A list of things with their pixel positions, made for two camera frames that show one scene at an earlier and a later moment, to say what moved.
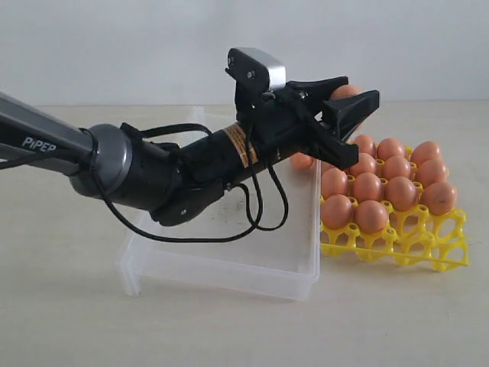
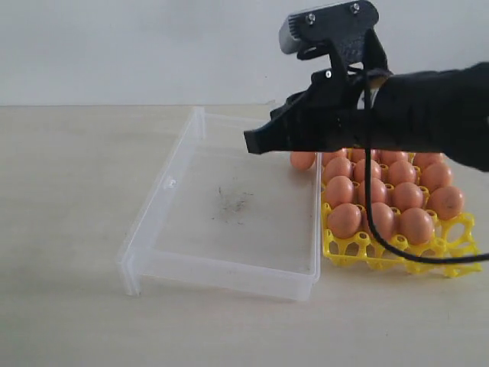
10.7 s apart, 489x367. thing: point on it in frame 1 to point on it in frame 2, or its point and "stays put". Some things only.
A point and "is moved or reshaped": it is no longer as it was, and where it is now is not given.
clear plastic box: (262, 245) stays put
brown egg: (334, 182) is moved or reshaped
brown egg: (439, 197) is moved or reshaped
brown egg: (371, 216) to (383, 219)
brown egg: (326, 167) is moved or reshaped
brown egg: (367, 187) is moved or reshaped
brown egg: (366, 164) is moved or reshaped
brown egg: (336, 211) to (344, 220)
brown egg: (344, 91) is moved or reshaped
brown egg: (401, 193) is moved or reshaped
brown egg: (300, 161) stays put
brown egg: (432, 171) is moved or reshaped
